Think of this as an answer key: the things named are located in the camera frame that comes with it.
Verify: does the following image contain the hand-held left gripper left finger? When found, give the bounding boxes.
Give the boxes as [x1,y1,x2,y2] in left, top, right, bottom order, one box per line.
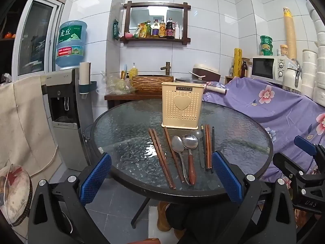
[27,152,112,244]

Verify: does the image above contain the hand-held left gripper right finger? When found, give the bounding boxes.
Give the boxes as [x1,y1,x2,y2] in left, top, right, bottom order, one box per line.
[212,150,297,244]

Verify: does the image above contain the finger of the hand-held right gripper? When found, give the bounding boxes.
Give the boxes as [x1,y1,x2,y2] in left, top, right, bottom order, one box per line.
[272,152,316,184]
[294,135,325,163]

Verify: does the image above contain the dark slim spoon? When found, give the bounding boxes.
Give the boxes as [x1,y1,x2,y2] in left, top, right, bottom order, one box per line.
[195,129,205,169]

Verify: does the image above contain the brown wooden chopstick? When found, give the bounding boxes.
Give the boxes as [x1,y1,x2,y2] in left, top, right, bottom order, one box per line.
[152,128,177,189]
[148,128,174,190]
[205,124,209,170]
[163,126,186,183]
[207,124,212,170]

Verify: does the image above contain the wooden-handled metal spoon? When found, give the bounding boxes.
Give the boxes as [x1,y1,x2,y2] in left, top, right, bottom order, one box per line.
[182,134,198,186]

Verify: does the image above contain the black chopstick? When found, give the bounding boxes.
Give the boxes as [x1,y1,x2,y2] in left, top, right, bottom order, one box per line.
[200,124,205,169]
[211,126,215,173]

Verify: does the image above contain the beige plastic utensil holder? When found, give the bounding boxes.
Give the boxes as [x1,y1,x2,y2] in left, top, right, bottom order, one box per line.
[161,82,204,129]

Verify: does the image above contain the water dispenser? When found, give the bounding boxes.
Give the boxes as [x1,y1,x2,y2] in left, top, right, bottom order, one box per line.
[42,67,94,172]

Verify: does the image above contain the round glass table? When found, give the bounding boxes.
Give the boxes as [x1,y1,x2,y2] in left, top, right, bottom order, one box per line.
[89,99,274,232]

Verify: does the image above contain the purple floral cloth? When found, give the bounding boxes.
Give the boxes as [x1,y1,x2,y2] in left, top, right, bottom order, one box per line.
[203,77,325,204]

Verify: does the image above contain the person's dark trousers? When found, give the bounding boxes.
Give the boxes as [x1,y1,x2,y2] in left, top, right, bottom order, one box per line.
[165,203,229,244]

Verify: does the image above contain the white kettle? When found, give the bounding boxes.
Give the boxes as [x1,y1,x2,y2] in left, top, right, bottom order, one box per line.
[282,58,303,93]

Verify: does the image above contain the stacks of white cups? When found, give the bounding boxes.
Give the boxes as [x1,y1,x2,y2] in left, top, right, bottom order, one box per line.
[301,0,325,102]

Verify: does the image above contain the wooden counter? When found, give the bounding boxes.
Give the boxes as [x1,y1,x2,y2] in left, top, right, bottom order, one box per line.
[104,91,163,110]

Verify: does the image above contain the round floral cushion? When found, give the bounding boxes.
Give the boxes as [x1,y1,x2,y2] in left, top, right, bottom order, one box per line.
[0,164,33,228]

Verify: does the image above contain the white microwave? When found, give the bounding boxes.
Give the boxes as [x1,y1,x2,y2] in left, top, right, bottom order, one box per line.
[251,55,291,85]

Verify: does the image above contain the clear plastic bag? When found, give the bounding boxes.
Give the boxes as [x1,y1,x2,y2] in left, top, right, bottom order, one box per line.
[100,71,136,96]

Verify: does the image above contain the beige cloth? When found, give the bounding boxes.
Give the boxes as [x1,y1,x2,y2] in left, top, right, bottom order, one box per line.
[0,75,64,178]

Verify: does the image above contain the paper cup holder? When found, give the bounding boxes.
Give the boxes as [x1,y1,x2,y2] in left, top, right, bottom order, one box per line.
[78,61,97,99]

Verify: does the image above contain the yellow roll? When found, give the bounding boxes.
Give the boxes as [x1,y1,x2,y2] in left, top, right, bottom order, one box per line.
[234,48,242,78]

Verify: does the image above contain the woven basin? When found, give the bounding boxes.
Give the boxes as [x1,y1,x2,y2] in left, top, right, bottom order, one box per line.
[131,75,174,94]

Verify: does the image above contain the brown and white rice cooker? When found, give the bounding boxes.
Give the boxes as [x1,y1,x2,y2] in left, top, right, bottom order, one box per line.
[192,64,221,84]

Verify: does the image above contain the yellow soap dispenser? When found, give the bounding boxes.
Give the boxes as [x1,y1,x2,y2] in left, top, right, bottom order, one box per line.
[129,63,139,80]

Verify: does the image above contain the tall beige cup stack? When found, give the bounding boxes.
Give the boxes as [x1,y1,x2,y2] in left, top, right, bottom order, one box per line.
[283,7,297,59]

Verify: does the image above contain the brass faucet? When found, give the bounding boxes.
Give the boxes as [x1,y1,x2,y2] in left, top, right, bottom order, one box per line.
[160,61,173,76]

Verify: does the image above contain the blue water jug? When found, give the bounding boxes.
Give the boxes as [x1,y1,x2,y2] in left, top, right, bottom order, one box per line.
[55,20,88,70]

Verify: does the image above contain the yellow seasoning packet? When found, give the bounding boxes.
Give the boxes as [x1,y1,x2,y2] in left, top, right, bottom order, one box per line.
[134,23,147,38]

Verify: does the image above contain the sliding window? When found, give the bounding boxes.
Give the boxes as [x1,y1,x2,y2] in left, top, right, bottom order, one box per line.
[13,0,64,77]

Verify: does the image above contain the wooden framed mirror shelf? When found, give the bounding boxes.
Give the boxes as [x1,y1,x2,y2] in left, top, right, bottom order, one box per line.
[120,1,191,46]

